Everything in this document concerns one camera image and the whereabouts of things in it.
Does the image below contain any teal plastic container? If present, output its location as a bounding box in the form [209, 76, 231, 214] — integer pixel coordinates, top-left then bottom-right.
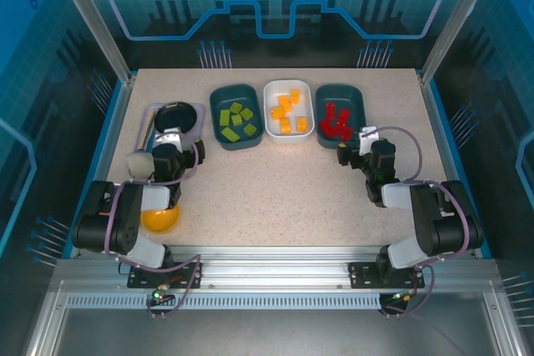
[315, 83, 367, 150]
[209, 83, 264, 151]

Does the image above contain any white plastic container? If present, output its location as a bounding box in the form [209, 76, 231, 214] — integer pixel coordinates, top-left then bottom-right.
[263, 78, 315, 144]

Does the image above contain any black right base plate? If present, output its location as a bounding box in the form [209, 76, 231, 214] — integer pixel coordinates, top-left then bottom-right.
[348, 261, 426, 289]

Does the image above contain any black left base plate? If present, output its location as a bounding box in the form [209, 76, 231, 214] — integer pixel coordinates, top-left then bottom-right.
[127, 261, 204, 290]

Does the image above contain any silver metal rod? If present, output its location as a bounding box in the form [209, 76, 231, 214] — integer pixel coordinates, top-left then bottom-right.
[139, 108, 159, 153]

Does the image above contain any cable connector with led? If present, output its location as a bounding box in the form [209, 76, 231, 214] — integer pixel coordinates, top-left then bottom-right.
[390, 288, 418, 303]
[149, 284, 176, 305]

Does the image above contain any slotted grey cable duct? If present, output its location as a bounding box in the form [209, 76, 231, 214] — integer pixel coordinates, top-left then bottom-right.
[65, 293, 383, 311]

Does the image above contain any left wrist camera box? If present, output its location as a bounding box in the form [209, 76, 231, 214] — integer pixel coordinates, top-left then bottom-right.
[154, 130, 185, 149]

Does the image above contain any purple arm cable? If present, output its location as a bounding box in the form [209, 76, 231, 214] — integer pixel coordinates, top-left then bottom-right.
[103, 131, 202, 322]
[361, 125, 475, 320]

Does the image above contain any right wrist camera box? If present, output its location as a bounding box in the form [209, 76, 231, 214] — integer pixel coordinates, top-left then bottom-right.
[358, 125, 381, 155]

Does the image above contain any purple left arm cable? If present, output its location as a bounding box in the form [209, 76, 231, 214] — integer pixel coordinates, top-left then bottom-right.
[103, 131, 202, 322]

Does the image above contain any aluminium side rail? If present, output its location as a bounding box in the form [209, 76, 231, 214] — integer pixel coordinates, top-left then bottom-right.
[68, 76, 137, 259]
[419, 74, 481, 259]

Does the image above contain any yellow bowl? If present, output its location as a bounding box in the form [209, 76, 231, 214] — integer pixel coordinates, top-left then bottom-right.
[140, 204, 182, 235]

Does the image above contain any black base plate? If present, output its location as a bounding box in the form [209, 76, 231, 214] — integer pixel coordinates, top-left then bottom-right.
[348, 261, 426, 289]
[127, 261, 204, 290]

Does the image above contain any lavender tray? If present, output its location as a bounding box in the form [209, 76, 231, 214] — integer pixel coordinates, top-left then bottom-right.
[141, 102, 207, 153]

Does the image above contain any aluminium frame post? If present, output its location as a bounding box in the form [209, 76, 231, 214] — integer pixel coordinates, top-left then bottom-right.
[46, 0, 137, 84]
[419, 0, 498, 84]

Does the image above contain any aluminium mounting rail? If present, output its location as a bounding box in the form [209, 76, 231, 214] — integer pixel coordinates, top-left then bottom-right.
[53, 245, 500, 295]

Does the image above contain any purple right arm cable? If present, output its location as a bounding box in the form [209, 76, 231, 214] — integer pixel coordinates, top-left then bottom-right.
[361, 125, 475, 320]

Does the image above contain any grey metal shelf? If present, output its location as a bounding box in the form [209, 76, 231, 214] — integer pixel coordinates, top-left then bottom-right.
[24, 280, 522, 356]

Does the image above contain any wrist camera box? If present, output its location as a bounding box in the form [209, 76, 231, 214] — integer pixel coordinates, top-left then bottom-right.
[154, 130, 185, 149]
[358, 125, 381, 155]

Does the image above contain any black bowl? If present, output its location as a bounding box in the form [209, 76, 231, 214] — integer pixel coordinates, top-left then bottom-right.
[154, 100, 199, 135]

